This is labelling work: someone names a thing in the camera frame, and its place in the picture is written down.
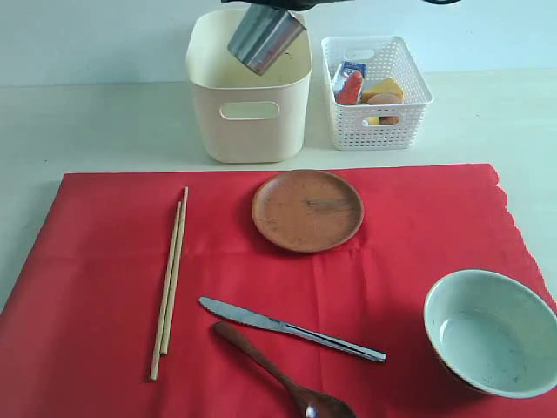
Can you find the fried chicken nugget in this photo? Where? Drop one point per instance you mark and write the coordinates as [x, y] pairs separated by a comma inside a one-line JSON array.
[[389, 120]]

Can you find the red sausage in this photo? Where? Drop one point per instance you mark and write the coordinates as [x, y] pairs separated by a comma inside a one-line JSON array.
[[350, 92]]

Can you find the yellow cheese wedge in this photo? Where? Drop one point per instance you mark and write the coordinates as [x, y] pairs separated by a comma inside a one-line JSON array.
[[385, 86]]

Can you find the red cloth mat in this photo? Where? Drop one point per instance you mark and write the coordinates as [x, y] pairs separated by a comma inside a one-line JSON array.
[[79, 328]]

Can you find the short wooden chopstick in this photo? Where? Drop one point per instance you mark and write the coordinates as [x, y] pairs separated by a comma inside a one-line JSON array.
[[170, 281]]

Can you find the steel table knife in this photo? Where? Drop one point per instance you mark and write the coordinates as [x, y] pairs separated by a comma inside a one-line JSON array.
[[249, 318]]

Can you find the white lattice plastic basket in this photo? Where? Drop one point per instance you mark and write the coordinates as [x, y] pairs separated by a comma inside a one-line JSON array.
[[385, 57]]

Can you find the brown egg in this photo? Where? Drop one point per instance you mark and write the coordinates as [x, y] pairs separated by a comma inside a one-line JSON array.
[[384, 99]]

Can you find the long wooden chopstick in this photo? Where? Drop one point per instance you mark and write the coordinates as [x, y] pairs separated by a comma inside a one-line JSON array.
[[155, 354]]

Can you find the pale green ceramic bowl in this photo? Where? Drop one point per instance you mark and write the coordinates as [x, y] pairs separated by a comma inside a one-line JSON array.
[[493, 333]]

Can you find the stainless steel cup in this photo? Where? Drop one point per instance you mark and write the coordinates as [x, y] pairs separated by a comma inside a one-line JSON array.
[[264, 33]]

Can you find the cream plastic bin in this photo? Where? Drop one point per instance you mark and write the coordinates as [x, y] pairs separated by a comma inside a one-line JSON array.
[[244, 117]]

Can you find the brown wooden plate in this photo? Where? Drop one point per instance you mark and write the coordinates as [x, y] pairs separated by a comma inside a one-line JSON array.
[[307, 211]]

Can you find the dark wooden spoon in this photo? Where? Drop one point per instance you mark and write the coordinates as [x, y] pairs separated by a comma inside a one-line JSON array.
[[309, 402]]

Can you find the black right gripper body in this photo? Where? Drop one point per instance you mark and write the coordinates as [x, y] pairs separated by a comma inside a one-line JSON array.
[[291, 5]]

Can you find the yellow lemon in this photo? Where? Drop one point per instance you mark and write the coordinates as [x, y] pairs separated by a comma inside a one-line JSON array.
[[372, 120]]

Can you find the blue white milk carton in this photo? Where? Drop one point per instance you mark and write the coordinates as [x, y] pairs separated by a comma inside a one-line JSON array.
[[343, 72]]

